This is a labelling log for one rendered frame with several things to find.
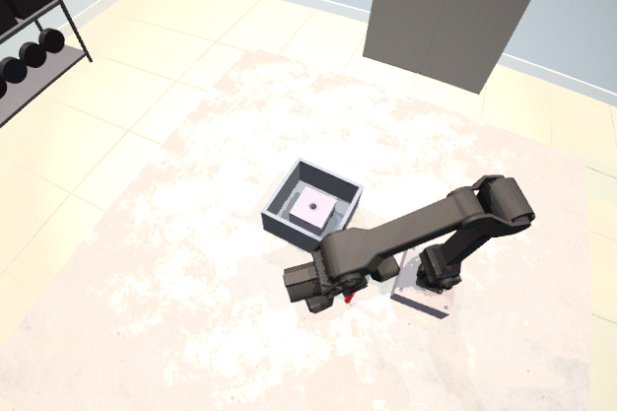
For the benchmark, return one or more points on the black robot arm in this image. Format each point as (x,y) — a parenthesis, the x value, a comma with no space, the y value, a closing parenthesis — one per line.
(342,258)

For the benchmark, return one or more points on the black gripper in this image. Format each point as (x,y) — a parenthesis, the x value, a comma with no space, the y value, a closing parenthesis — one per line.
(387,270)

